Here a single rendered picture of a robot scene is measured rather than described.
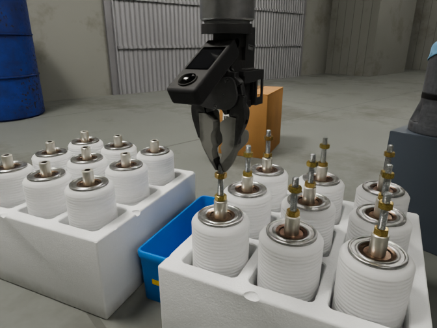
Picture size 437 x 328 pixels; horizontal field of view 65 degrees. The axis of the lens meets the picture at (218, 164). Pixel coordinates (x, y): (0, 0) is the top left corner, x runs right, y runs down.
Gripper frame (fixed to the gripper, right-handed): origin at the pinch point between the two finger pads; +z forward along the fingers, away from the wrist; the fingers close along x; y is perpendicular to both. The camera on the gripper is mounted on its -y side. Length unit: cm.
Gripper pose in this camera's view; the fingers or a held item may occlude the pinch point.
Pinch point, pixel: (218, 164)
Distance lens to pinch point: 52.8
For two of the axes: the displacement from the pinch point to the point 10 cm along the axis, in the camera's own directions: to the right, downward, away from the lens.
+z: 0.0, 9.4, 3.4
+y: 5.6, -2.8, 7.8
